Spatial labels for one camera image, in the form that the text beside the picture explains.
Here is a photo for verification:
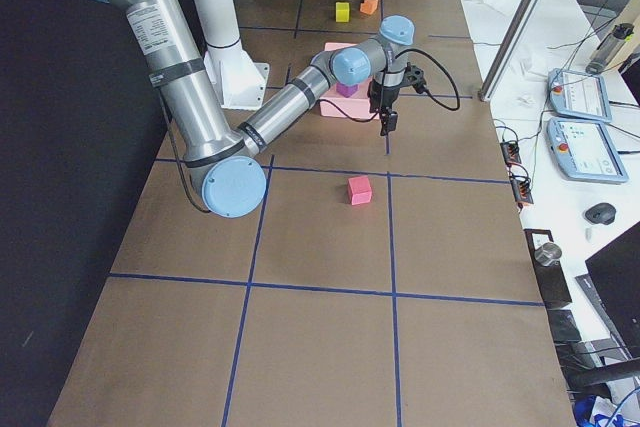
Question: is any black monitor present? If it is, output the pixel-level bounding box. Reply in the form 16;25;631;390
586;223;639;357

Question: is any far teach pendant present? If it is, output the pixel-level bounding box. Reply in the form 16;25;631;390
548;68;612;123

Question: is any black computer mouse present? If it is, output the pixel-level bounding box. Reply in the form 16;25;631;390
584;202;617;225

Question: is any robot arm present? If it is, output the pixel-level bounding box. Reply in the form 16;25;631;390
99;0;415;218

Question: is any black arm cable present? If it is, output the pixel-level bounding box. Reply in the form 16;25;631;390
324;48;462;123

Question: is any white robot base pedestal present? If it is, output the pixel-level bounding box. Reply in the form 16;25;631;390
194;0;270;110

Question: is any aluminium frame post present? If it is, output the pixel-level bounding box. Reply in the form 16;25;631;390
478;0;540;102

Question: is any metal cup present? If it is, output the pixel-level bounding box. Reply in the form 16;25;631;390
533;242;562;267

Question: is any purple foam block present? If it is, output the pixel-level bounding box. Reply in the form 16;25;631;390
335;82;359;98

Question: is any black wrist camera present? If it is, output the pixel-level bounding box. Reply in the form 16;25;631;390
401;63;428;94

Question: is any teach pendant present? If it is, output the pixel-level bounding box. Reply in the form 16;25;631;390
548;68;612;123
546;117;629;184

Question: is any grey water bottle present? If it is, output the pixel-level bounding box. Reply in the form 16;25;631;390
585;23;634;75

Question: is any yellow foam block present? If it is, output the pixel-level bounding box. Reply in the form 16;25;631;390
334;2;350;23

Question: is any red foam block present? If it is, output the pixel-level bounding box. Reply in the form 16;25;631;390
347;175;373;206

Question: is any pink plastic bin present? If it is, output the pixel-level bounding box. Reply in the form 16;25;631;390
317;41;374;120

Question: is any near teach pendant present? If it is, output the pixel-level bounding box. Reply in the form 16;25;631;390
546;117;629;184

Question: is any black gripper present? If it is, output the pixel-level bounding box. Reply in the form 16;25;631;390
368;80;398;136

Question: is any orange foam block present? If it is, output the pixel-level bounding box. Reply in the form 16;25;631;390
359;0;379;15

